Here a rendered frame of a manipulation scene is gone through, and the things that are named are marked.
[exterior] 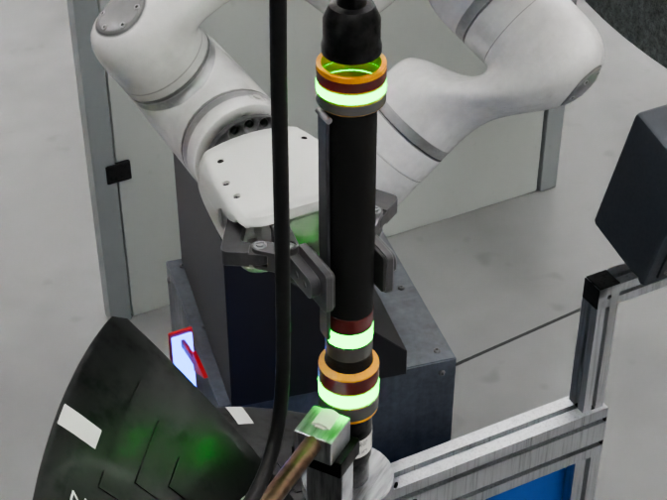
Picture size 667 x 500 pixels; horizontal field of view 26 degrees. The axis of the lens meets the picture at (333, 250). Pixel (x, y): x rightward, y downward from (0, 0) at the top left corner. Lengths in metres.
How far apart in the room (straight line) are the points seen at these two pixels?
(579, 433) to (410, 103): 0.47
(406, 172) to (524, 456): 0.39
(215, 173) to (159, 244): 2.21
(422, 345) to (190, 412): 0.79
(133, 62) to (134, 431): 0.27
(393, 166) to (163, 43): 0.66
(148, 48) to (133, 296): 2.24
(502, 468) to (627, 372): 1.44
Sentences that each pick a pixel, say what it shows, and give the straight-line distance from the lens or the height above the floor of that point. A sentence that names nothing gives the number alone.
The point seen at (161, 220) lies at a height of 0.24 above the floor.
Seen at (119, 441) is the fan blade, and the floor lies 1.41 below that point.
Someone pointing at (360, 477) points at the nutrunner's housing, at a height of 1.32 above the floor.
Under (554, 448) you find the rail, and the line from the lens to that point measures 1.83.
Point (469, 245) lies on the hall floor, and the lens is 3.53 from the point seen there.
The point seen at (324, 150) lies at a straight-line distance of 0.90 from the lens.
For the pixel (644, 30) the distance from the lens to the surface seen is 3.24.
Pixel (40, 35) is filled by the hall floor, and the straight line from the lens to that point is 4.50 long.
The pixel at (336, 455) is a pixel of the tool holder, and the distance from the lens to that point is 1.02.
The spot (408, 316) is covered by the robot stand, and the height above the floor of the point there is 0.93.
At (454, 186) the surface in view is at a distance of 3.56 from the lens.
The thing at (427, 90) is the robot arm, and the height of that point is 1.25.
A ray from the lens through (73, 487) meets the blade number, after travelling 0.95.
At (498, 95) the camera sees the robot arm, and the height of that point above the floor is 1.26.
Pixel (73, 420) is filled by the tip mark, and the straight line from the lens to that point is 0.97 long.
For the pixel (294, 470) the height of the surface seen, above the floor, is 1.40.
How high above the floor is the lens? 2.10
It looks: 37 degrees down
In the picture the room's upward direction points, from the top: straight up
